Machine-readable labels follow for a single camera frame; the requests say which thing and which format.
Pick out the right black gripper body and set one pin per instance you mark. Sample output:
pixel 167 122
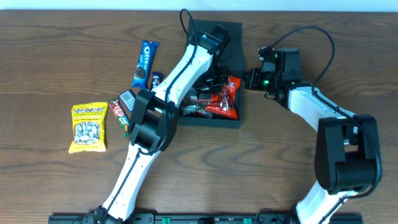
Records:
pixel 253 79

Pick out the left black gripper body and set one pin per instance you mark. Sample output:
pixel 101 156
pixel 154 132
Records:
pixel 214 77

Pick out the black gift box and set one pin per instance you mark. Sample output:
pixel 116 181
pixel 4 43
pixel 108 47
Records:
pixel 232 58

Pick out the red dried fruit bag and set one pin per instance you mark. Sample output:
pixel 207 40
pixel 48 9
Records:
pixel 222 104

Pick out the Haribo gummy candy bag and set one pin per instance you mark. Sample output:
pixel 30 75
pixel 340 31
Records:
pixel 195 103

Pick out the Dairy Milk chocolate bar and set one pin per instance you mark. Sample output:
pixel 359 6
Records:
pixel 157 78

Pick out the blue Oreo cookie pack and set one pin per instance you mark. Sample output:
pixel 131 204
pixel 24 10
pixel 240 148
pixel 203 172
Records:
pixel 144 64

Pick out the yellow sunflower seed bag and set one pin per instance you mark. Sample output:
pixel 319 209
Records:
pixel 88 121

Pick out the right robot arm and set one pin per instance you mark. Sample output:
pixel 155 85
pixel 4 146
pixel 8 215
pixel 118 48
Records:
pixel 347 155

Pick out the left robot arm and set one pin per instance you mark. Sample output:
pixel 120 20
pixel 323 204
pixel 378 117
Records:
pixel 154 119

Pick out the small dark blue carton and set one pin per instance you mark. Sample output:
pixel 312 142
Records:
pixel 128 98

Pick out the red green KitKat bar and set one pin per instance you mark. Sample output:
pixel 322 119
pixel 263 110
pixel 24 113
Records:
pixel 120 114

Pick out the black mounting rail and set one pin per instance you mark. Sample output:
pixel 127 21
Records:
pixel 149 218

